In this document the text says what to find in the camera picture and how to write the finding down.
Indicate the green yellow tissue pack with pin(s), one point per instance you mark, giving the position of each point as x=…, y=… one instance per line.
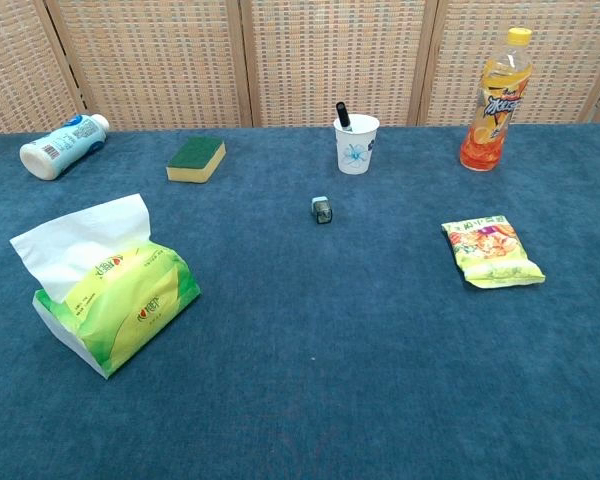
x=130, y=305

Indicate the white paper cup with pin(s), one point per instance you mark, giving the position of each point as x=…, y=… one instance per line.
x=355, y=150

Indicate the blue tablecloth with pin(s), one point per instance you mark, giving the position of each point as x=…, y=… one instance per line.
x=300, y=350

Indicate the black marker pen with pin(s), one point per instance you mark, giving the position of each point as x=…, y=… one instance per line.
x=342, y=116

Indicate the green yellow scrub sponge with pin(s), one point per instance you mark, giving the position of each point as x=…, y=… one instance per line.
x=195, y=160

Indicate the green yellow snack bag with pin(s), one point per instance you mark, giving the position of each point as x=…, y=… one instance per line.
x=490, y=252

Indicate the orange iced tea bottle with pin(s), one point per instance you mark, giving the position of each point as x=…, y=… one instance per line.
x=497, y=110

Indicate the white blue milk bottle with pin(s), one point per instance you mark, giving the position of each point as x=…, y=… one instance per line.
x=60, y=147

